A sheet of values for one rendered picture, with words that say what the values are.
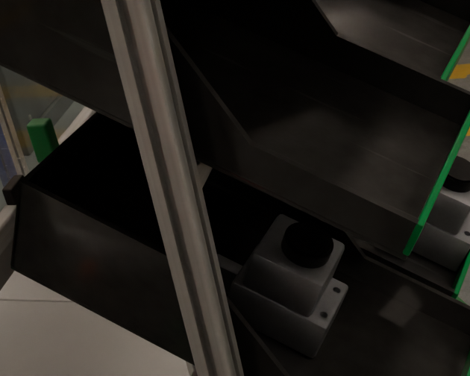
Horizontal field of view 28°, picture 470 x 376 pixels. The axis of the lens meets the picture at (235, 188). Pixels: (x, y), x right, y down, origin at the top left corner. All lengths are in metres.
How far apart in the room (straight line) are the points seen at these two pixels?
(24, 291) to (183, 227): 0.94
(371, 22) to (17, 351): 0.78
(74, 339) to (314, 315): 0.73
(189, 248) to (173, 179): 0.04
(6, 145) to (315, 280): 0.87
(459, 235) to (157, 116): 0.32
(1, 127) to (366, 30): 0.80
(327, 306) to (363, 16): 0.20
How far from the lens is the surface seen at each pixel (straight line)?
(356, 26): 0.63
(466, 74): 3.73
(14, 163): 1.37
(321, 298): 0.58
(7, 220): 0.64
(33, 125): 0.68
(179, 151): 0.43
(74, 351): 1.24
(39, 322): 1.31
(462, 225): 0.69
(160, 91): 0.42
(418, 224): 0.44
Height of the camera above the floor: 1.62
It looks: 31 degrees down
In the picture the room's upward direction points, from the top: 11 degrees counter-clockwise
